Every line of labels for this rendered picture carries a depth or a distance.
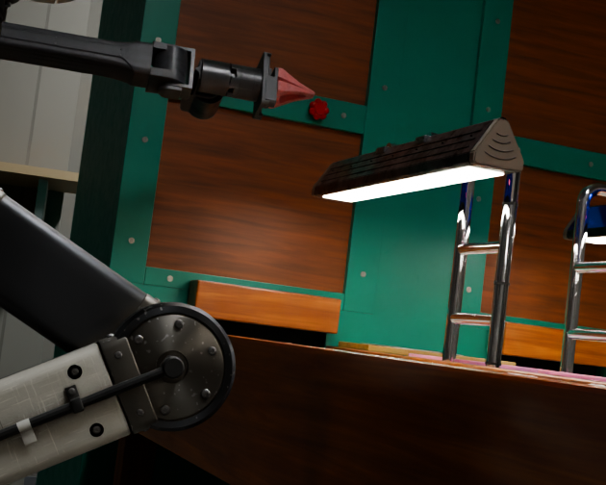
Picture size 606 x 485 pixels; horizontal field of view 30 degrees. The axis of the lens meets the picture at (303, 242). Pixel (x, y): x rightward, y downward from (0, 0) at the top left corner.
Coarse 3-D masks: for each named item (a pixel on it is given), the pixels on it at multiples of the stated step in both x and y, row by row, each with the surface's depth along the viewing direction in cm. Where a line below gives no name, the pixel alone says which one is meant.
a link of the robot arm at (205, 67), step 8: (200, 64) 191; (208, 64) 190; (216, 64) 191; (224, 64) 191; (200, 72) 190; (208, 72) 190; (216, 72) 190; (224, 72) 190; (232, 72) 192; (200, 80) 190; (208, 80) 190; (216, 80) 190; (224, 80) 190; (192, 88) 195; (200, 88) 191; (208, 88) 191; (216, 88) 191; (224, 88) 191; (232, 88) 192; (200, 96) 195; (208, 96) 195
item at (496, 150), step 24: (504, 120) 157; (408, 144) 182; (432, 144) 172; (456, 144) 163; (480, 144) 155; (504, 144) 157; (336, 168) 208; (360, 168) 195; (384, 168) 183; (408, 168) 174; (432, 168) 166; (456, 168) 161; (480, 168) 159; (504, 168) 157; (312, 192) 212; (336, 192) 203
